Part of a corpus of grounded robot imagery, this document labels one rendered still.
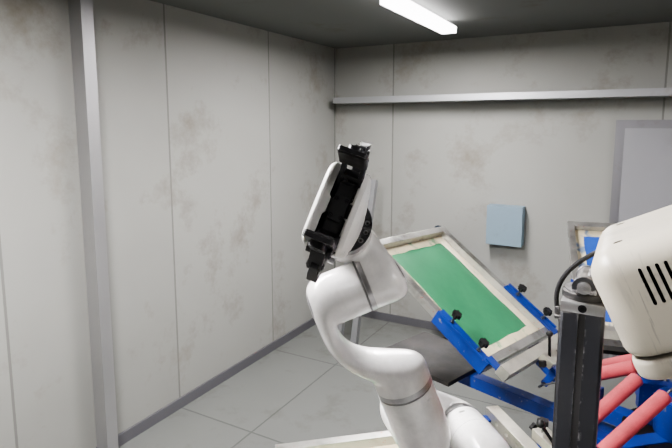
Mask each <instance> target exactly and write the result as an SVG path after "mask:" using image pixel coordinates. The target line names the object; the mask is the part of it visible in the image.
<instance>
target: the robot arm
mask: <svg viewBox="0 0 672 448"><path fill-rule="evenodd" d="M370 148H371V144H368V143H365V142H360V143H359V145H358V144H356V145H352V144H350V145H349V146H348V147H345V146H343V145H339V146H338V148H337V152H338V157H339V162H341V163H338V162H335V163H333V164H331V165H330V167H329V168H328V170H327V172H326V175H325V177H324V179H323V182H322V184H321V186H320V189H319V191H318V193H317V196H316V198H315V201H314V203H313V206H312V208H311V211H310V213H309V215H308V218H307V221H306V223H305V226H304V229H303V232H302V241H303V243H304V244H305V245H306V249H305V251H307V252H310V254H309V258H308V259H307V261H306V267H307V268H309V269H308V272H307V277H306V279H307V280H309V281H310V282H309V284H308V286H307V289H306V297H307V302H308V305H309V308H310V311H311V314H312V317H313V319H314V321H315V323H316V325H317V328H318V330H319V332H320V335H321V337H322V339H323V342H324V344H325V346H326V348H327V349H328V351H329V352H330V354H331V355H332V356H333V357H334V358H335V360H336V361H337V362H338V363H340V364H341V365H342V366H343V367H344V368H346V369H347V370H349V371H350V372H352V373H354V374H355V375H357V376H359V377H362V378H364V379H367V380H369V381H371V382H372V383H373V384H374V386H375V388H376V391H377V394H378V397H379V399H380V414H381V417H382V420H383V422H384V424H385V426H386V427H387V429H388V431H389V432H390V434H391V436H392V437H393V439H394V440H395V442H396V444H397V445H398V447H399V448H510V447H509V445H508V443H507V442H506V440H505V439H504V438H503V437H502V436H501V435H500V433H499V432H498V431H497V430H496V429H495V428H494V427H493V426H492V425H491V424H490V423H489V422H488V421H487V420H486V419H485V418H484V417H483V416H482V415H481V414H480V412H479V411H478V410H477V409H476V408H474V407H473V406H472V405H471V404H469V403H467V402H466V401H464V400H461V399H459V398H457V397H454V396H451V395H449V394H446V393H443V392H441V391H438V390H436V389H435V386H434V383H433V381H432V377H431V374H430V371H429V369H428V366H427V363H426V361H425V359H424V357H423V356H422V355H421V354H419V353H418V352H416V351H413V350H409V349H400V348H376V347H365V346H360V345H356V344H354V343H351V342H350V341H348V340H347V339H345V338H344V337H343V335H342V334H341V332H340V331H339V328H338V325H339V324H342V323H344V322H347V321H349V320H351V319H354V318H356V317H359V316H361V315H364V314H366V313H369V312H371V311H373V310H376V309H378V308H381V307H383V306H386V305H388V304H391V303H393V302H396V301H398V300H400V299H402V298H403V297H404V296H405V295H406V293H407V291H408V285H407V278H406V275H405V273H404V271H403V269H402V267H401V266H400V264H399V263H398V262H397V261H396V260H395V259H393V258H392V257H391V255H390V254H389V252H388V251H387V250H386V248H385V247H384V245H383V244H382V243H381V241H380V240H379V238H378V237H377V236H376V234H375V233H374V231H373V230H372V217H371V214H370V211H369V209H368V208H367V206H368V202H369V195H370V188H371V179H370V177H369V175H368V174H365V173H366V170H367V168H368V162H369V158H368V157H369V155H370V152H369V151H370ZM347 165H349V166H352V170H350V169H349V168H348V167H347ZM335 260H336V261H339V262H344V263H348V264H345V265H343V266H340V267H338V268H335V269H333V270H330V271H328V272H325V273H323V274H321V272H322V271H323V270H324V268H325V264H326V262H328V263H330V264H334V262H335Z"/></svg>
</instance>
